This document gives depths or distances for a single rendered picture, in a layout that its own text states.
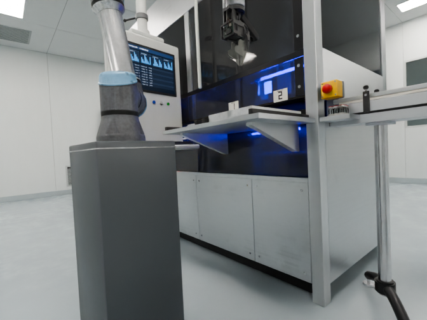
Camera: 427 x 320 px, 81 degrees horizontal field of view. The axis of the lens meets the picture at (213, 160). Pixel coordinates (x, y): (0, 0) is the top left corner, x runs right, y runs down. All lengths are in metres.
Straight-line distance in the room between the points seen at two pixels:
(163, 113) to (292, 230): 1.14
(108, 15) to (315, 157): 1.02
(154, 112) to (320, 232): 1.26
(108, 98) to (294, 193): 0.94
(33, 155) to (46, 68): 1.80
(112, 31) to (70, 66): 5.51
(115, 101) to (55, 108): 5.47
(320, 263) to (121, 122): 1.06
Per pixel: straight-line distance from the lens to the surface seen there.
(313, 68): 1.29
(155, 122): 1.79
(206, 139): 1.49
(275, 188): 1.38
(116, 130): 0.81
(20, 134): 6.15
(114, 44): 1.05
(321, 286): 1.40
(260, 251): 1.55
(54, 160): 6.18
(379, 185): 1.31
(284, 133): 1.19
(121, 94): 0.84
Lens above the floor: 0.75
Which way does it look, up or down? 2 degrees down
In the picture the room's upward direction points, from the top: 3 degrees counter-clockwise
